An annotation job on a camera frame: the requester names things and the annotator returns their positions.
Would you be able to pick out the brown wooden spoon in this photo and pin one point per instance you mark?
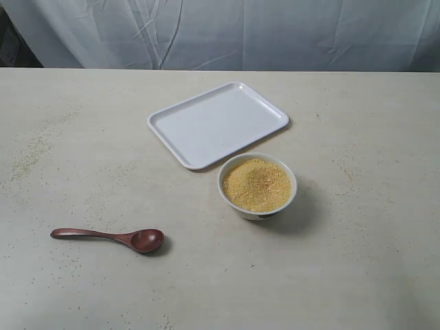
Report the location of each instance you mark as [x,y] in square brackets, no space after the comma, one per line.
[140,241]

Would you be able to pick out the yellow millet grains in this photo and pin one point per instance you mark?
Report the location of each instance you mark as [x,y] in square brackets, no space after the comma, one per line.
[257,185]

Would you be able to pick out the white rectangular plastic tray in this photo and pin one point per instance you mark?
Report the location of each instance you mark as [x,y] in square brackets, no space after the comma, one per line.
[204,129]

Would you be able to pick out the white ceramic bowl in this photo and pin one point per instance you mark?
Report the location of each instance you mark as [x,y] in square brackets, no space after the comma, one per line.
[239,159]

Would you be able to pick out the white backdrop curtain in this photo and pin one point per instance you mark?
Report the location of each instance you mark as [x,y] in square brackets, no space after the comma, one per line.
[377,36]

